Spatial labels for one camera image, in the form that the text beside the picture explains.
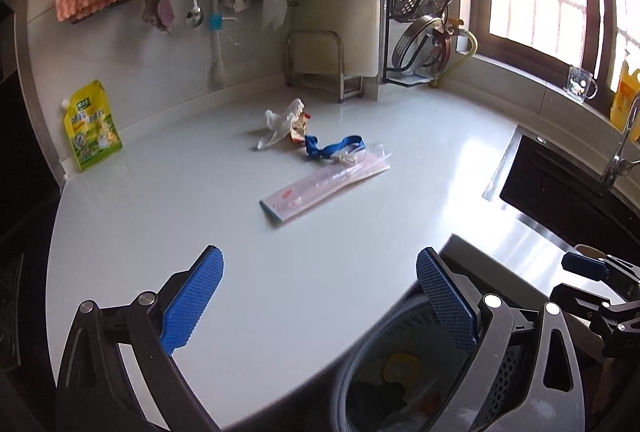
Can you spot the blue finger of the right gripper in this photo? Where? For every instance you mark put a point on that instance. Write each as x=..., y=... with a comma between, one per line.
x=594, y=269

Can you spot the yellow green refill pouch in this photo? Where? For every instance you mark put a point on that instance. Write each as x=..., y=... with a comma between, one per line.
x=89, y=125

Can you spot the yellow bottle on sill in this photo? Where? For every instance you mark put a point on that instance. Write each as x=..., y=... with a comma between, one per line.
x=628, y=87

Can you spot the metal sink faucet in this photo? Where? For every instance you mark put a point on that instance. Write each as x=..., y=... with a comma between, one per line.
x=618, y=166

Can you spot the round pan in rack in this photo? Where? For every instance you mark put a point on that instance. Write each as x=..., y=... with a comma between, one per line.
x=426, y=43

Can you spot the dark grey rag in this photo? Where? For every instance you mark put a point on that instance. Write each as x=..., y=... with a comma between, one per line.
x=368, y=404

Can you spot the pink white package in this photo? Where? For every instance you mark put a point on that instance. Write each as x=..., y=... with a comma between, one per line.
x=295, y=198

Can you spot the blue perforated trash bin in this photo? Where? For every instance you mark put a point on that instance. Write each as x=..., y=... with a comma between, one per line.
x=412, y=328

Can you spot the clear glass mug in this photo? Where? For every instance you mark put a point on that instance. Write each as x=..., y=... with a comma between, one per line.
x=580, y=84

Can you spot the red white snack wrapper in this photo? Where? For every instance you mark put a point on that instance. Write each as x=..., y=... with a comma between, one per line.
x=298, y=127

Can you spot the black kitchen sink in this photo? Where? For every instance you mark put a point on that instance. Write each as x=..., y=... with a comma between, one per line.
x=562, y=199

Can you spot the grey purple hanging cloth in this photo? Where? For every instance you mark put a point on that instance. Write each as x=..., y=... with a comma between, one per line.
x=159, y=14

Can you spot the blue white bottle brush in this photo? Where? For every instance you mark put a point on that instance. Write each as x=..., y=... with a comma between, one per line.
x=218, y=76

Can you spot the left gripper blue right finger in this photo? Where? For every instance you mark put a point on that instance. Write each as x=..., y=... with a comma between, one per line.
x=452, y=309

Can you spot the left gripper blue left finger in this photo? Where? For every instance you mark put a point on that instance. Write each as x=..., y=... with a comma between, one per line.
x=185, y=297

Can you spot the white tissue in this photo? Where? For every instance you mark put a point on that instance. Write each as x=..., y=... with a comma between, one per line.
x=280, y=125

